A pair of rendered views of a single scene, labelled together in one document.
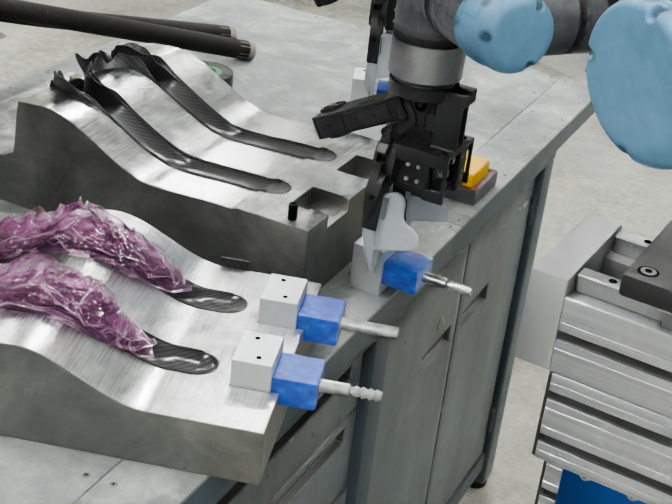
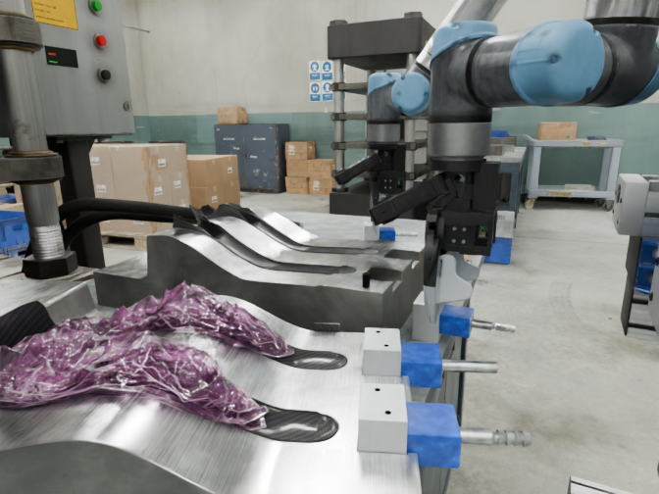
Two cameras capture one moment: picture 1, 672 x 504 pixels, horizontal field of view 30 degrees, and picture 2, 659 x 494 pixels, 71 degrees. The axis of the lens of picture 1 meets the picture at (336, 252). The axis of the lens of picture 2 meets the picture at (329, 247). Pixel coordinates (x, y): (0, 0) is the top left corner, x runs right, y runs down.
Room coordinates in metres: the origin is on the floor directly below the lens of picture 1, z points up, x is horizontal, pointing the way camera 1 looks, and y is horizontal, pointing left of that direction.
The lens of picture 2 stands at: (0.61, 0.10, 1.09)
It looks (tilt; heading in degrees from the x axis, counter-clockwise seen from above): 15 degrees down; 359
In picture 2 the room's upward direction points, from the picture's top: 1 degrees counter-clockwise
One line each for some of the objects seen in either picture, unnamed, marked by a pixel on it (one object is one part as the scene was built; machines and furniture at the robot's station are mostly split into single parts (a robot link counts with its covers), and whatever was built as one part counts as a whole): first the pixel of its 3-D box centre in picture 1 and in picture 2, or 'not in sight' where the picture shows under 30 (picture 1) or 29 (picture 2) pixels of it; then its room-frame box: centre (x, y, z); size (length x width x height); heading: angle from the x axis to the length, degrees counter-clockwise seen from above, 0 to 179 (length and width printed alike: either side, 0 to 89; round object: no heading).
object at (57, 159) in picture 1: (173, 145); (263, 261); (1.36, 0.21, 0.87); 0.50 x 0.26 x 0.14; 66
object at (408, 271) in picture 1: (415, 273); (464, 321); (1.18, -0.09, 0.83); 0.13 x 0.05 x 0.05; 65
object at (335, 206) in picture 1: (318, 216); (380, 286); (1.21, 0.02, 0.87); 0.05 x 0.05 x 0.04; 66
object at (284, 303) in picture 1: (330, 321); (429, 365); (1.02, 0.00, 0.86); 0.13 x 0.05 x 0.05; 83
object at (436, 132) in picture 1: (423, 135); (460, 206); (1.19, -0.08, 0.99); 0.09 x 0.08 x 0.12; 66
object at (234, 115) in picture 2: not in sight; (231, 115); (8.66, 1.61, 1.26); 0.42 x 0.33 x 0.29; 66
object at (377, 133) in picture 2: not in sight; (382, 134); (1.71, -0.04, 1.07); 0.08 x 0.08 x 0.05
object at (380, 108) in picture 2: not in sight; (385, 99); (1.71, -0.04, 1.14); 0.09 x 0.08 x 0.11; 67
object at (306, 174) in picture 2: not in sight; (312, 168); (8.17, 0.28, 0.42); 0.86 x 0.33 x 0.83; 66
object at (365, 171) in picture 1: (362, 182); (401, 265); (1.31, -0.02, 0.87); 0.05 x 0.05 x 0.04; 66
